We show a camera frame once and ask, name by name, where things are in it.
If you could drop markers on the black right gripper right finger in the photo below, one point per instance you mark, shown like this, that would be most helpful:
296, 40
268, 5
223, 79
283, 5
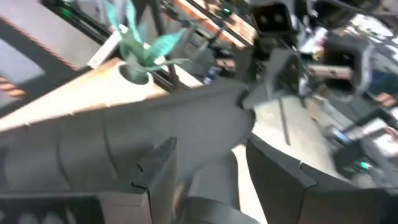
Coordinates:
280, 193

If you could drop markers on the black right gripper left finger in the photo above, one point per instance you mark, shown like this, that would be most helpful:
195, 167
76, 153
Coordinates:
155, 186

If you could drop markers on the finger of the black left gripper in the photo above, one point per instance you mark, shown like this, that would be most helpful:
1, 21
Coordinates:
283, 74

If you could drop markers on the black rubber slide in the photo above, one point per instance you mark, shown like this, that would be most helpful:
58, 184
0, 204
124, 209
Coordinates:
124, 130

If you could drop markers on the teal plant in white pot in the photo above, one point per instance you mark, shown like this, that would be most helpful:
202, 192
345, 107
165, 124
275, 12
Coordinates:
136, 53

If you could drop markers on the silver aluminium extrusion bar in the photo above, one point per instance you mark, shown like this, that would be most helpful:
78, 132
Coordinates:
104, 49

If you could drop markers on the wooden shelf with black frame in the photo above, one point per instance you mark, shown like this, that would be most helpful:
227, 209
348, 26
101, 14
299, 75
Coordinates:
284, 124

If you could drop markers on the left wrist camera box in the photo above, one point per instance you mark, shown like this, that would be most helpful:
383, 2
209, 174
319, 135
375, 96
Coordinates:
270, 18

